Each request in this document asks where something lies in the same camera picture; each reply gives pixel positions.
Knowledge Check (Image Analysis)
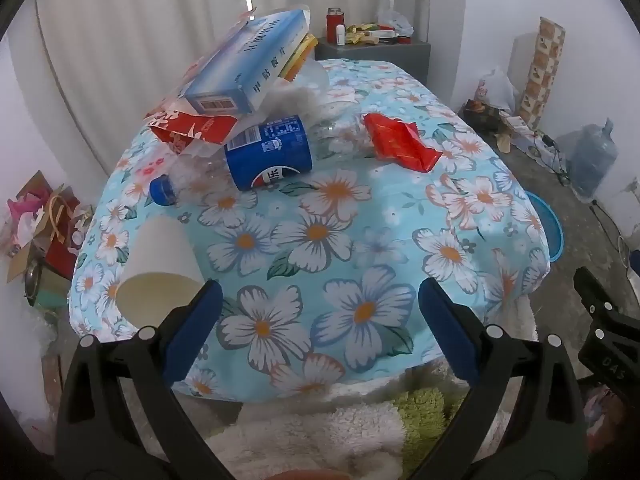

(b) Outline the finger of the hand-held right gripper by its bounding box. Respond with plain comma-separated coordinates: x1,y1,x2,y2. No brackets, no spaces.
573,266,640,396

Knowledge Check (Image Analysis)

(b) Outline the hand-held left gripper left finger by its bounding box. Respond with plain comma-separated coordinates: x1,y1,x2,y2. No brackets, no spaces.
55,279,236,480

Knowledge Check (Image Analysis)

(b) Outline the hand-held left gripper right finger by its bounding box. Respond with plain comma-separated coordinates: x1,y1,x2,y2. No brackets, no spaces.
415,277,588,480

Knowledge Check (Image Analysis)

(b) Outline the white paper cup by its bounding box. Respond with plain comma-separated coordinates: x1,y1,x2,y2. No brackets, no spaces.
116,217,207,331

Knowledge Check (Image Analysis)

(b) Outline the blue plastic basket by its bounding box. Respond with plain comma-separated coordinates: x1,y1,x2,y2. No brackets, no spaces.
525,191,564,262

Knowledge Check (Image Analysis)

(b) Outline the blue label plastic bottle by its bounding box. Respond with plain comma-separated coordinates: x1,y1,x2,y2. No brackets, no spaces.
149,114,376,207

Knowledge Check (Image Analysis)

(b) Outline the red white packaging bag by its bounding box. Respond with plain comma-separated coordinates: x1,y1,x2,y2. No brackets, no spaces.
145,57,241,158

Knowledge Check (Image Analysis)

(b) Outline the green fluffy cloth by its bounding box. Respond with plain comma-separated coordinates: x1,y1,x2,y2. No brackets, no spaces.
392,385,466,461

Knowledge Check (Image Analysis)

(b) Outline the blue floral blanket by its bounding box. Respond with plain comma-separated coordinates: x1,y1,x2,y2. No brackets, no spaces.
69,58,552,403

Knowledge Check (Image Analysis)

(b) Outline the red gift bag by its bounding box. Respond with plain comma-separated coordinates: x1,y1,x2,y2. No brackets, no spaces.
7,170,96,281

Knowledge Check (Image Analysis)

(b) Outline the red snack wrapper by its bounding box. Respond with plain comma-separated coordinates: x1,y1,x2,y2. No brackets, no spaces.
362,112,445,173

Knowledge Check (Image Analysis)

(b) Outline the blue water jug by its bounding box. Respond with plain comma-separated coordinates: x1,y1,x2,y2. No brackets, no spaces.
567,118,618,201

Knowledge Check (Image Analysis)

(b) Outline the white printed carton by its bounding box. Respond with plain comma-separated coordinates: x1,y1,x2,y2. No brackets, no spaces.
500,115,568,171

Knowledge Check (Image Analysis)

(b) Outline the dark bag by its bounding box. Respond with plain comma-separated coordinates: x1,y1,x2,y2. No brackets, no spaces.
460,99,506,133

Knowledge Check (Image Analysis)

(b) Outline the white plastic bag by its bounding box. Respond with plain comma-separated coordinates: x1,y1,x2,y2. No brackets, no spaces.
472,67,518,116

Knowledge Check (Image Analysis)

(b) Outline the blue white medicine box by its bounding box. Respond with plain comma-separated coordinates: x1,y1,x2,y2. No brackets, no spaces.
177,7,312,115

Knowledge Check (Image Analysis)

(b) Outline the patterned paper roll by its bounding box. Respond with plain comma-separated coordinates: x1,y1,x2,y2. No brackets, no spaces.
517,16,567,128

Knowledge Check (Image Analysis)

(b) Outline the grey cabinet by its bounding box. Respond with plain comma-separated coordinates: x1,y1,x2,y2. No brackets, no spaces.
315,40,432,86

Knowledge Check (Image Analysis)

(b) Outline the yellow box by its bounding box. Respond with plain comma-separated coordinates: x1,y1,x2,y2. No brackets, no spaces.
280,34,319,83

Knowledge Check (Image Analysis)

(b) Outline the white curtain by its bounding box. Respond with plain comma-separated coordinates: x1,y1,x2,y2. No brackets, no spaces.
35,0,431,176

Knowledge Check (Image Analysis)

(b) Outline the pile of snack packets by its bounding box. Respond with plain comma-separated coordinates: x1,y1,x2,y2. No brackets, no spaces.
345,22,401,46

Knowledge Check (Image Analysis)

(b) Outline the clear knotted plastic bag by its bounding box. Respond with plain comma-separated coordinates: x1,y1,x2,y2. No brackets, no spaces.
377,0,415,37

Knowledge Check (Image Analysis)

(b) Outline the red jar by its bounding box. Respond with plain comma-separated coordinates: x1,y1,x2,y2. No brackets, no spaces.
326,8,346,43

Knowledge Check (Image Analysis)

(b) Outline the black cable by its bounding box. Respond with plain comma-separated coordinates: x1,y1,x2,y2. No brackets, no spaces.
590,199,636,266

